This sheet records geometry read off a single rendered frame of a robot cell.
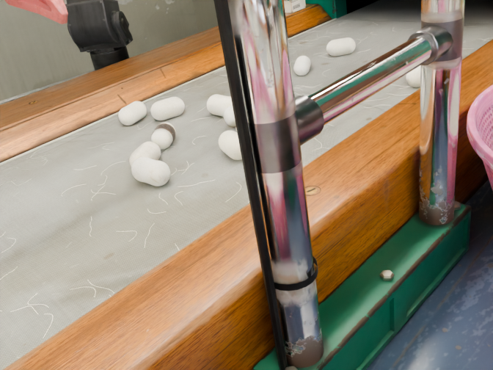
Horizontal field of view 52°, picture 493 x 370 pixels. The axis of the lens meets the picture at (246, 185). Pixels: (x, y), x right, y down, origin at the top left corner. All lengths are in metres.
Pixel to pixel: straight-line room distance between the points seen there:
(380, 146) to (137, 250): 0.18
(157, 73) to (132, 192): 0.27
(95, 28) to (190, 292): 0.66
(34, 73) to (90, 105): 1.97
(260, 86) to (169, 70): 0.47
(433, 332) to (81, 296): 0.22
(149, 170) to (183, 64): 0.29
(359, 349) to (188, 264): 0.11
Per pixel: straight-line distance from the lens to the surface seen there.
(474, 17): 0.80
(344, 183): 0.32
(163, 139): 0.46
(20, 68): 2.54
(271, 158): 0.20
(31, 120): 0.58
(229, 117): 0.48
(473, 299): 0.38
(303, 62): 0.60
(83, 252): 0.36
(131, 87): 0.63
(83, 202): 0.42
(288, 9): 0.84
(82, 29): 0.88
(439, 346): 0.34
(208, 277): 0.26
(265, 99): 0.19
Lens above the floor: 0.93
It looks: 29 degrees down
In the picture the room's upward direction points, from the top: 10 degrees counter-clockwise
